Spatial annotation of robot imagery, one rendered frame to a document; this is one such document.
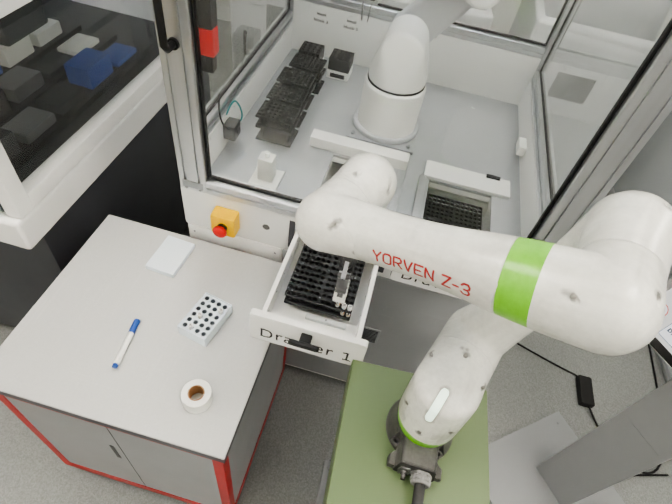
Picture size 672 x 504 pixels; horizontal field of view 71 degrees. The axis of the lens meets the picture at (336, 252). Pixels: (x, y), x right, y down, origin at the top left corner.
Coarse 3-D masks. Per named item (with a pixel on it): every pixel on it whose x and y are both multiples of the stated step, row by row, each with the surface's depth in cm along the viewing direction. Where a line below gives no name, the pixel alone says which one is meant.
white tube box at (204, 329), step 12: (204, 300) 127; (216, 300) 128; (192, 312) 124; (204, 312) 126; (216, 312) 125; (228, 312) 127; (180, 324) 122; (204, 324) 122; (216, 324) 123; (192, 336) 121; (204, 336) 120
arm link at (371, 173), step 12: (360, 156) 85; (372, 156) 84; (348, 168) 83; (360, 168) 82; (372, 168) 83; (384, 168) 84; (348, 180) 80; (360, 180) 81; (372, 180) 82; (384, 180) 83; (396, 180) 87; (372, 192) 81; (384, 192) 83; (384, 204) 86
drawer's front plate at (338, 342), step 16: (256, 320) 113; (272, 320) 111; (288, 320) 111; (256, 336) 119; (272, 336) 117; (288, 336) 115; (320, 336) 111; (336, 336) 110; (352, 336) 111; (336, 352) 115; (352, 352) 113
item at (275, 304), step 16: (288, 256) 128; (288, 272) 132; (368, 272) 136; (272, 288) 121; (368, 288) 125; (272, 304) 122; (288, 304) 125; (368, 304) 121; (304, 320) 122; (336, 320) 124; (352, 320) 124
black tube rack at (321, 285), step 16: (304, 256) 128; (320, 256) 129; (336, 256) 129; (304, 272) 124; (320, 272) 129; (336, 272) 126; (352, 272) 127; (288, 288) 120; (304, 288) 121; (320, 288) 122; (352, 288) 123; (304, 304) 121; (352, 304) 124
